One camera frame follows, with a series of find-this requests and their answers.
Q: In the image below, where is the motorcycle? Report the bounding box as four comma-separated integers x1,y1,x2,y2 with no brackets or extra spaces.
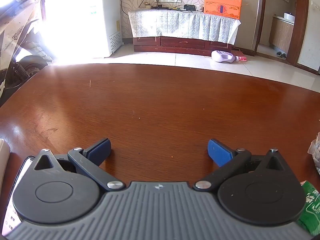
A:
0,0,54,105

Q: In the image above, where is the dark wooden TV cabinet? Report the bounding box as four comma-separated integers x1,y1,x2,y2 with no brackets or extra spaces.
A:
132,35,233,57

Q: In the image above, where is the green snack bag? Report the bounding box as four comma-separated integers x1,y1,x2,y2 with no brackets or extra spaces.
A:
296,180,320,237

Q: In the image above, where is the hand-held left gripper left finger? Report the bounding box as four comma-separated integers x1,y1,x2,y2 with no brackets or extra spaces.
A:
34,138,125,192

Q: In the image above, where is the wooden kitchen cabinet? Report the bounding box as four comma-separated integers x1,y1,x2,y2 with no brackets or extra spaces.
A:
269,16,295,53

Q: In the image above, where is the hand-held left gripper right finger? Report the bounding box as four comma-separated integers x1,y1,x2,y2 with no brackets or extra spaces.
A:
193,139,288,193

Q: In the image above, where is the clear nut packet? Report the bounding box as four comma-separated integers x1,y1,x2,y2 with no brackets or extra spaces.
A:
308,134,320,175

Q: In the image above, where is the orange gift box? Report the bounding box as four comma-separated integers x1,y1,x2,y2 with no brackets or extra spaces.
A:
204,0,243,20

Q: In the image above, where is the beige box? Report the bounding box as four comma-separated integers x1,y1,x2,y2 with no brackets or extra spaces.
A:
0,139,11,188

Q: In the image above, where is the white chest freezer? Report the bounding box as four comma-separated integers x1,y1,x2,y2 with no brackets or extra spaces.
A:
50,0,123,58

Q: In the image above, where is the white printed packet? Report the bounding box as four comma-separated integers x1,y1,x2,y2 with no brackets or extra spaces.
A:
4,156,35,233

